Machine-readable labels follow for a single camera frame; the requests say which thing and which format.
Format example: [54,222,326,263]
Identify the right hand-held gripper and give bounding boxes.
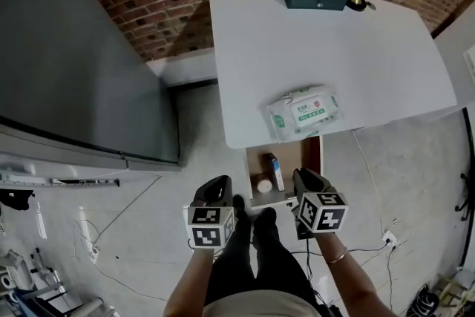
[291,168,350,241]

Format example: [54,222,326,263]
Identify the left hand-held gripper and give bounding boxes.
[183,175,237,250]

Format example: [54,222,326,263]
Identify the blue and white box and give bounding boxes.
[267,152,286,192]

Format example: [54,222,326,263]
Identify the wooden drawer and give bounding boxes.
[244,134,325,211]

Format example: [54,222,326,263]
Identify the person's right forearm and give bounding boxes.
[315,232,400,317]

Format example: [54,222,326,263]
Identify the person's left forearm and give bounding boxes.
[163,246,217,317]

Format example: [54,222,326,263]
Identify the white green wet wipes pack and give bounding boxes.
[266,84,344,143]

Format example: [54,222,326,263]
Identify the person's left leg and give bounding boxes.
[206,195,258,309]

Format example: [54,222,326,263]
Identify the person's leg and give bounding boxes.
[252,207,322,309]
[206,195,258,309]

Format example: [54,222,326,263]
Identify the person's right leg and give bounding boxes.
[252,207,322,309]

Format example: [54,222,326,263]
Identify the person's light shirt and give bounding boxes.
[203,291,324,317]

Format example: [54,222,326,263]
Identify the white desk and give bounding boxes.
[208,0,459,150]

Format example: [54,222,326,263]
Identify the black office chair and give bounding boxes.
[453,171,475,222]

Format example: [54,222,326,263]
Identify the light wooden stool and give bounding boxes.
[436,272,471,310]

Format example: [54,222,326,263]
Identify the black fabric item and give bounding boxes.
[0,189,35,212]

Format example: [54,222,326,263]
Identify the tall refrigerator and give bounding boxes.
[0,0,183,174]

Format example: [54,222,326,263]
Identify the white machine parts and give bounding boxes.
[0,248,64,294]

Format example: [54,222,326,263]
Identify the blue cart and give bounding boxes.
[0,287,75,317]

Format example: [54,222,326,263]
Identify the white floor cable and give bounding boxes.
[72,176,168,304]
[350,128,389,235]

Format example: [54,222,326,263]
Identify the black floor cable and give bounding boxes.
[287,239,394,317]

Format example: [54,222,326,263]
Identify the thin gold bracelet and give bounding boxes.
[325,246,349,266]

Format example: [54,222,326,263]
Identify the silver metal rail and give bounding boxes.
[0,172,120,189]

